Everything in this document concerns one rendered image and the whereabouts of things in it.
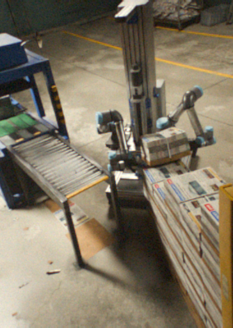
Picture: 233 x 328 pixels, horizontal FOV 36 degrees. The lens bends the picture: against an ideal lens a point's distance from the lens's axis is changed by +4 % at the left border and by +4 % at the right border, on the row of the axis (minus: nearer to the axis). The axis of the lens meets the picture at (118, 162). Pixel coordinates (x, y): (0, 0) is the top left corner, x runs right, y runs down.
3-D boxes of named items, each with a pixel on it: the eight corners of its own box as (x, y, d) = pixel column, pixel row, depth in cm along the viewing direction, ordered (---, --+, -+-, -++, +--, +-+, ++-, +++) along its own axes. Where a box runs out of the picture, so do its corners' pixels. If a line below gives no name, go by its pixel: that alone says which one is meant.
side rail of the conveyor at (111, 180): (116, 184, 331) (114, 174, 325) (112, 187, 329) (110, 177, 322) (54, 138, 428) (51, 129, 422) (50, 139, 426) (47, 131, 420)
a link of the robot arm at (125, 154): (121, 108, 332) (132, 159, 330) (109, 111, 332) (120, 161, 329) (121, 105, 321) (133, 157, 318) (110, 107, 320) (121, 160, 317)
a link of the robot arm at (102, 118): (111, 133, 373) (112, 120, 319) (97, 136, 372) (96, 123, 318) (109, 122, 374) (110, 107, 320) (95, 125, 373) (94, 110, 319)
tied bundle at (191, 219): (232, 214, 259) (232, 188, 247) (258, 245, 235) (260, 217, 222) (180, 227, 254) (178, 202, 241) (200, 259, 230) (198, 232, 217)
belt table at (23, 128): (57, 134, 429) (55, 127, 424) (4, 155, 402) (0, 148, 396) (32, 117, 480) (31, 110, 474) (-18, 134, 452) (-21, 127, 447)
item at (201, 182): (210, 167, 271) (210, 166, 270) (232, 188, 247) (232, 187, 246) (164, 180, 265) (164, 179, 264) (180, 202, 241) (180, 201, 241)
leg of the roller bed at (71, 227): (84, 264, 347) (70, 209, 310) (79, 267, 345) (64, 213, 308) (81, 260, 351) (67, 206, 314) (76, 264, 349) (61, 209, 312)
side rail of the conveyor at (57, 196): (70, 210, 310) (67, 199, 303) (64, 213, 308) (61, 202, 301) (13, 154, 407) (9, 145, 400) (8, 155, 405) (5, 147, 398)
